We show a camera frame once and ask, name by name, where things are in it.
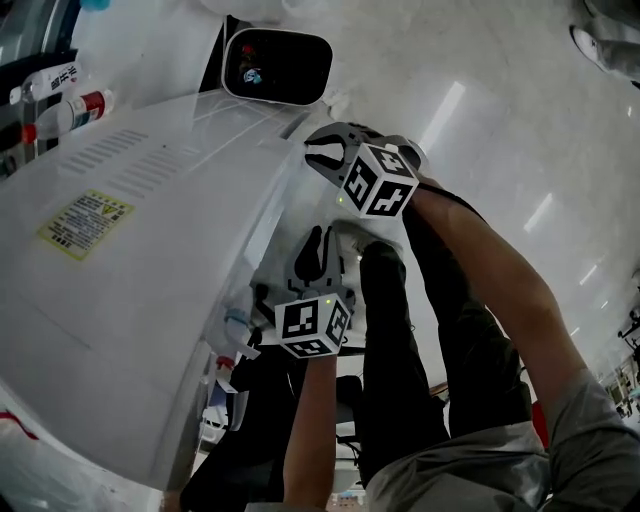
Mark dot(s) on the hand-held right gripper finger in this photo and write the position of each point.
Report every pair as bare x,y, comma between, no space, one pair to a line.
330,170
340,134

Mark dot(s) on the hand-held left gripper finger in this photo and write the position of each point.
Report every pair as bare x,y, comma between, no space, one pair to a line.
334,260
309,260

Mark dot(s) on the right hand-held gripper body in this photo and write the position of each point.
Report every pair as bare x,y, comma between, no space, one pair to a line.
377,182

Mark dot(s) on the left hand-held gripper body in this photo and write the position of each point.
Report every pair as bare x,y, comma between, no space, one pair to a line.
310,325

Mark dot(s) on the white machine cabinet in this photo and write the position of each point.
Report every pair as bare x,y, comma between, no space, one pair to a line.
150,250

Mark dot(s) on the person's left forearm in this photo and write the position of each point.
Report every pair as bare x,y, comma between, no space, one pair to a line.
310,425

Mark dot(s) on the person's right forearm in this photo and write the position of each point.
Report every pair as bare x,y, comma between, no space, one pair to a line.
490,280

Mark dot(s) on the crumpled white paper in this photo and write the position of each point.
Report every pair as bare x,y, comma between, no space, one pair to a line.
336,101

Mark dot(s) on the person's left leg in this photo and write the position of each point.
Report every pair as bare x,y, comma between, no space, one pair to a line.
395,360

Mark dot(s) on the red-capped plastic bottle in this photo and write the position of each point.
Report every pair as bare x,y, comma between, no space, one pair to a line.
225,372

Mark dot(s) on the black mesh office chair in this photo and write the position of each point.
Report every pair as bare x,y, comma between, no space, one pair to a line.
250,425

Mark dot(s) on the person's grey shirt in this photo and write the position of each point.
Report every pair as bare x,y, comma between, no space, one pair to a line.
500,475

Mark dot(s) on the red-label plastic bottle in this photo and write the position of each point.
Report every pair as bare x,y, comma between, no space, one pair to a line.
75,114

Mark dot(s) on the blue plastic lid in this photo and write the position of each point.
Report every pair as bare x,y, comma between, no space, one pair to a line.
94,5

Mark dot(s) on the black equipment stand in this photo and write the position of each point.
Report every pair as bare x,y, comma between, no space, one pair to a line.
631,325

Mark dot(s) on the white-label plastic bottle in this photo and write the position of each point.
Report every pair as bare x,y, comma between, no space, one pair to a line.
50,80

